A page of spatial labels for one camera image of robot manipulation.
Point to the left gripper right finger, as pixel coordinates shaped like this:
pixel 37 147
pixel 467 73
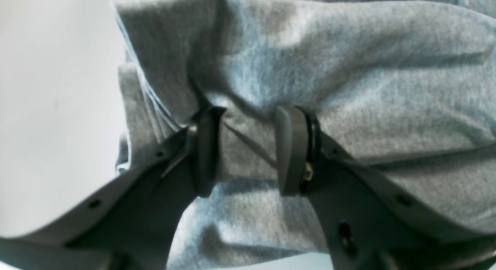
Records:
pixel 369 222

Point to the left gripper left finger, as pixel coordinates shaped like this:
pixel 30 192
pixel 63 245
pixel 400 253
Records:
pixel 129 224

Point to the grey printed T-shirt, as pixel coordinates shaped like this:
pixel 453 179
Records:
pixel 405 86

